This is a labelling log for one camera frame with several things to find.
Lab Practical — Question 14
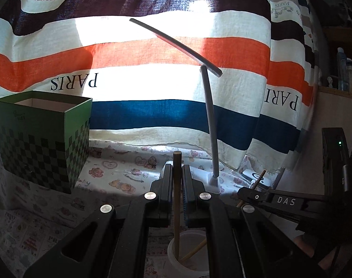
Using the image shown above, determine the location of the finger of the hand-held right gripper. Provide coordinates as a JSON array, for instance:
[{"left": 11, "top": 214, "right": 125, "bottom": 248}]
[{"left": 237, "top": 187, "right": 324, "bottom": 223}]

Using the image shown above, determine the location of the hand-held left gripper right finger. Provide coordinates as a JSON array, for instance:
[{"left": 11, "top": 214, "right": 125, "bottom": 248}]
[{"left": 182, "top": 164, "right": 327, "bottom": 278}]

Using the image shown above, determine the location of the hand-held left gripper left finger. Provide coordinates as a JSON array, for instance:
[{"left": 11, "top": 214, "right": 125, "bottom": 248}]
[{"left": 24, "top": 164, "right": 173, "bottom": 278}]

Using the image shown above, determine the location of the bamboo chopstick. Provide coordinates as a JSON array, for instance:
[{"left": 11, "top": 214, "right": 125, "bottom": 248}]
[
  {"left": 180, "top": 238, "right": 207, "bottom": 263},
  {"left": 173, "top": 151, "right": 183, "bottom": 264},
  {"left": 236, "top": 170, "right": 267, "bottom": 208}
]

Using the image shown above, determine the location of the white plastic cup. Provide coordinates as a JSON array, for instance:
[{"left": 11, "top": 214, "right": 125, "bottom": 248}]
[{"left": 167, "top": 230, "right": 210, "bottom": 278}]

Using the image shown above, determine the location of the white charger pad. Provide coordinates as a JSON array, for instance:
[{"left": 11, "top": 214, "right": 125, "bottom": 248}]
[{"left": 242, "top": 167, "right": 274, "bottom": 188}]

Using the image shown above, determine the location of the cartoon printed tablecloth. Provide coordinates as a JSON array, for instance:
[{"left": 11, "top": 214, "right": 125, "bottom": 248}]
[{"left": 0, "top": 140, "right": 281, "bottom": 278}]

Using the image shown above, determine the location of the white desk lamp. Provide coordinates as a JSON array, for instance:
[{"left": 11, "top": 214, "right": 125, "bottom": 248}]
[{"left": 129, "top": 18, "right": 223, "bottom": 194}]

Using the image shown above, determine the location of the clear plastic bottle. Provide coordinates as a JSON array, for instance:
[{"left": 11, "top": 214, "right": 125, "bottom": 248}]
[{"left": 337, "top": 47, "right": 349, "bottom": 91}]

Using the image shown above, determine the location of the green checkered box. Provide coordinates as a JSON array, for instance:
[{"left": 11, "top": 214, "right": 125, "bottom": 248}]
[{"left": 0, "top": 90, "right": 93, "bottom": 194}]

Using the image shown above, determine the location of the striped printed curtain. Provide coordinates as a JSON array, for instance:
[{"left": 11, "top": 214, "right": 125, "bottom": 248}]
[{"left": 0, "top": 0, "right": 322, "bottom": 172}]

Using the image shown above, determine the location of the wooden shelf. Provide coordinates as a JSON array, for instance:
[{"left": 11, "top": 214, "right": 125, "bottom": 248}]
[{"left": 318, "top": 26, "right": 352, "bottom": 100}]

